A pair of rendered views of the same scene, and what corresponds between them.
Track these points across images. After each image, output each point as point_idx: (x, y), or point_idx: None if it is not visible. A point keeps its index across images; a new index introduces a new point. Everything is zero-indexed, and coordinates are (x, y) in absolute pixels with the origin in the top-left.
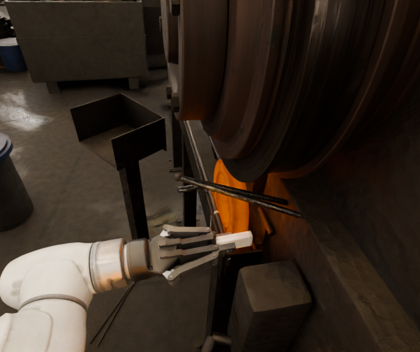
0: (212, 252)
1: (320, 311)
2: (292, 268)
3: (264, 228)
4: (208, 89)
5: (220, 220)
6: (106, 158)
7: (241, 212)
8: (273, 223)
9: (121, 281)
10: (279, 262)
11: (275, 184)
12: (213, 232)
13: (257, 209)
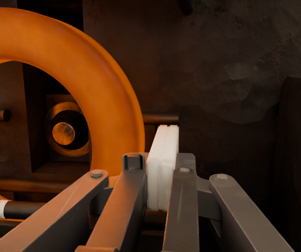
0: (200, 189)
1: None
2: None
3: (147, 136)
4: None
5: (42, 202)
6: None
7: (126, 83)
8: (160, 104)
9: None
10: (299, 75)
11: (126, 15)
12: (128, 155)
13: (58, 170)
